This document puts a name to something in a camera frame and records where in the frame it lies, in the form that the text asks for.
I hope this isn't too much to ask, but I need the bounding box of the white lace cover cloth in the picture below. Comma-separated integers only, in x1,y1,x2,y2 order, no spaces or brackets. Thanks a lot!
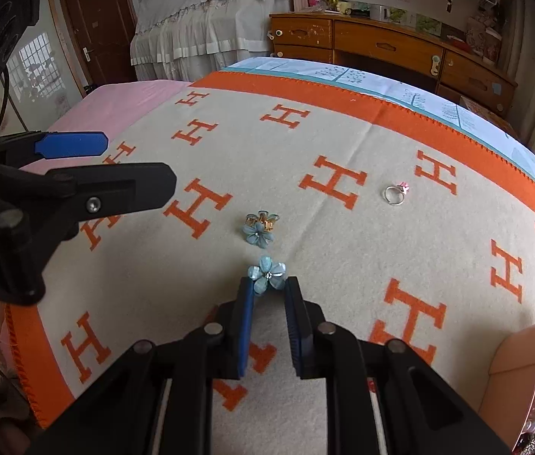
130,0,292,81

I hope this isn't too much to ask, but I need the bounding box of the silver ring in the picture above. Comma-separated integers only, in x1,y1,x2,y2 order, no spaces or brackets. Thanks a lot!
383,181,411,207

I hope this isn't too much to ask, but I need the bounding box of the orange and beige printed blanket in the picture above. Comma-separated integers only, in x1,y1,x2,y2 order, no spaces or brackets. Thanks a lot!
5,71,535,455

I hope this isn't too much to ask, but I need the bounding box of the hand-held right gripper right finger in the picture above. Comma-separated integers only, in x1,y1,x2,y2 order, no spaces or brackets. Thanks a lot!
283,276,512,455

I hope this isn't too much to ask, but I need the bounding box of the blue flower hair clip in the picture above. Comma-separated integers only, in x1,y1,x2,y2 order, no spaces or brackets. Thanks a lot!
240,211,282,248

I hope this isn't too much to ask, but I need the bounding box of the light blue patterned sheet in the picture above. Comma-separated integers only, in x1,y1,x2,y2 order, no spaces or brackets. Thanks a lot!
222,57,535,195

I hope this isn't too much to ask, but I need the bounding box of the pink cardboard box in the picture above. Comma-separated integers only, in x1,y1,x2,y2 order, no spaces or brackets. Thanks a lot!
478,310,535,454

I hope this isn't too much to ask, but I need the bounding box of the brown wooden door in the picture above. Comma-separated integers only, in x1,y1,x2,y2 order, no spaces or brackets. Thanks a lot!
58,0,138,96

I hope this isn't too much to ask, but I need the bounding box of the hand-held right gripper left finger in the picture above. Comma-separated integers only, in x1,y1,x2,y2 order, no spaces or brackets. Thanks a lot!
26,275,256,455

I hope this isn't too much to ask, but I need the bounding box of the pink bed sheet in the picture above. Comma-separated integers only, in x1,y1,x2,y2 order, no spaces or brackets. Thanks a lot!
21,80,193,174

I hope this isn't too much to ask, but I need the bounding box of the black cable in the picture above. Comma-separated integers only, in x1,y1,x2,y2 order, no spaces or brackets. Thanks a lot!
0,63,29,134

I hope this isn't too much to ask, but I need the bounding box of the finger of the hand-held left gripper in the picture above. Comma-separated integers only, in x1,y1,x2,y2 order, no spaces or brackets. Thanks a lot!
0,131,110,171
0,162,177,268

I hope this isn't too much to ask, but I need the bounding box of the wooden desk with drawers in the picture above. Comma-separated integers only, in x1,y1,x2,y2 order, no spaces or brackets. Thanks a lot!
269,9,518,119

